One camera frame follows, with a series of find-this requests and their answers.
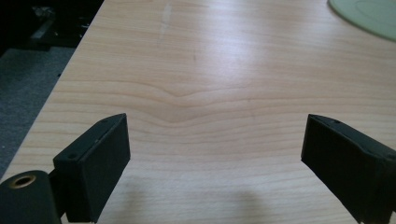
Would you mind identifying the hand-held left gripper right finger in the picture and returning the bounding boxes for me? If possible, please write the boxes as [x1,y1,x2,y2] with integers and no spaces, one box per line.
[300,113,396,224]

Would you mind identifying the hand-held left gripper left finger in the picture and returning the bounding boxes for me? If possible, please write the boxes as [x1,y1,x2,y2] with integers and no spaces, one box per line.
[52,112,132,224]

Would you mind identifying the pale green round plate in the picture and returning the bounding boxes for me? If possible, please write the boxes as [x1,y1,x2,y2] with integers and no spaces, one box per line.
[327,0,396,42]

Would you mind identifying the dark metal stand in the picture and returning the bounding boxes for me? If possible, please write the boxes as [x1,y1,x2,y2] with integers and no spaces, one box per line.
[18,6,94,52]

